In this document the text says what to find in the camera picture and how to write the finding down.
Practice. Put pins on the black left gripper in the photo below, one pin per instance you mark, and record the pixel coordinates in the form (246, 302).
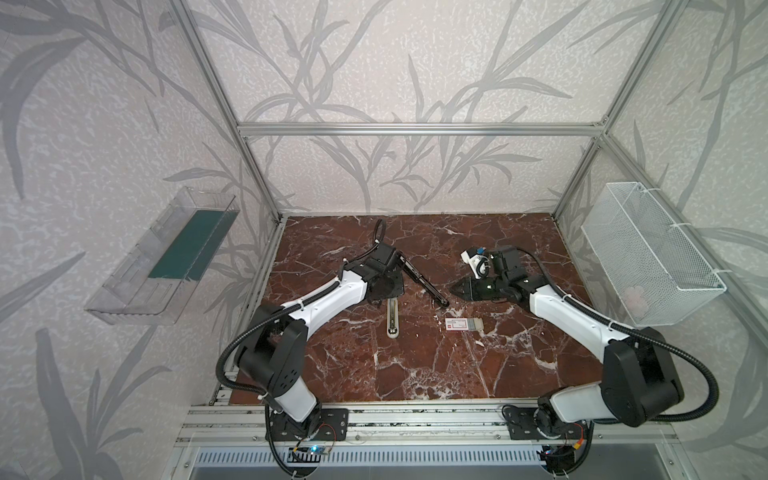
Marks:
(405, 266)

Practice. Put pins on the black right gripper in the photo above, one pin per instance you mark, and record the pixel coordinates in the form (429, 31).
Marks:
(482, 285)

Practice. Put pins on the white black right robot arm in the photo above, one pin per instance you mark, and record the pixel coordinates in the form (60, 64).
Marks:
(639, 380)

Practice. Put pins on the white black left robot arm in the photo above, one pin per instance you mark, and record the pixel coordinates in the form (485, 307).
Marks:
(268, 358)

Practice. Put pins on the pink object in basket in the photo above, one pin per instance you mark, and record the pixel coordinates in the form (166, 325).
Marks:
(635, 301)

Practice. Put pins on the green circuit board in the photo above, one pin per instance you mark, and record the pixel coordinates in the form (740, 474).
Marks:
(311, 453)

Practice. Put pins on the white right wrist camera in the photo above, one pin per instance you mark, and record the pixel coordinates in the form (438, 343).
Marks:
(478, 261)

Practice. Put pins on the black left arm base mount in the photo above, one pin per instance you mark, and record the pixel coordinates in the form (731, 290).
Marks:
(324, 424)

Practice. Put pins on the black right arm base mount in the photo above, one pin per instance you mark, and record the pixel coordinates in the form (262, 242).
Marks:
(528, 423)

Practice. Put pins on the white wire mesh basket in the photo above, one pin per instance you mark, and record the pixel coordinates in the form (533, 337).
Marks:
(637, 242)

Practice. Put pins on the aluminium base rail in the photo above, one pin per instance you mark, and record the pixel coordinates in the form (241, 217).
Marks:
(440, 439)

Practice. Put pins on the aluminium frame profiles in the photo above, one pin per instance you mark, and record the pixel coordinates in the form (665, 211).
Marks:
(599, 132)

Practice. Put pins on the clear plastic wall tray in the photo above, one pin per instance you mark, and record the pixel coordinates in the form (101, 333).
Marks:
(155, 281)

